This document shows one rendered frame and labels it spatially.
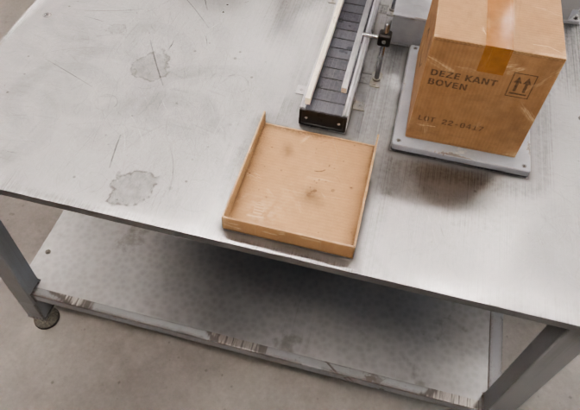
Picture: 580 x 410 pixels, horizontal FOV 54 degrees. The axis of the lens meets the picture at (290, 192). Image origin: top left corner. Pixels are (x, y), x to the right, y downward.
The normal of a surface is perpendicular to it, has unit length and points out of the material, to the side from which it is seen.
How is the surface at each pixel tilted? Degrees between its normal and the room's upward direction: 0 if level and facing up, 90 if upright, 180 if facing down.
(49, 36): 0
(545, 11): 0
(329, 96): 0
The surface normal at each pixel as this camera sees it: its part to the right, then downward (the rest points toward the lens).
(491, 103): -0.23, 0.77
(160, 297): 0.04, -0.62
